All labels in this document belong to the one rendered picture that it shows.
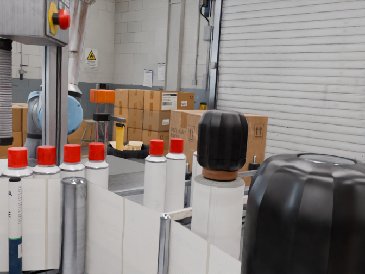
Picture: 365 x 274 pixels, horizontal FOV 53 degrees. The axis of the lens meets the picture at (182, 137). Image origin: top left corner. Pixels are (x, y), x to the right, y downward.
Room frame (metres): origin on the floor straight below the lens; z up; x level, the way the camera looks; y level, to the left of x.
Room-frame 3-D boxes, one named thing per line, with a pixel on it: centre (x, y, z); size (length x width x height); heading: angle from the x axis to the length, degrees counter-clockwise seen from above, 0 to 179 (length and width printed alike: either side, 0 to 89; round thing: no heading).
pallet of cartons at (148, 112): (5.23, 0.30, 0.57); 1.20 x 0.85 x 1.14; 142
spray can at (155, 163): (0.85, 0.06, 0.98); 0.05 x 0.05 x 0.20
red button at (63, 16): (0.72, 0.24, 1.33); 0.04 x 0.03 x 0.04; 5
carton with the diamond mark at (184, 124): (1.44, -0.13, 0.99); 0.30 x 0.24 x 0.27; 118
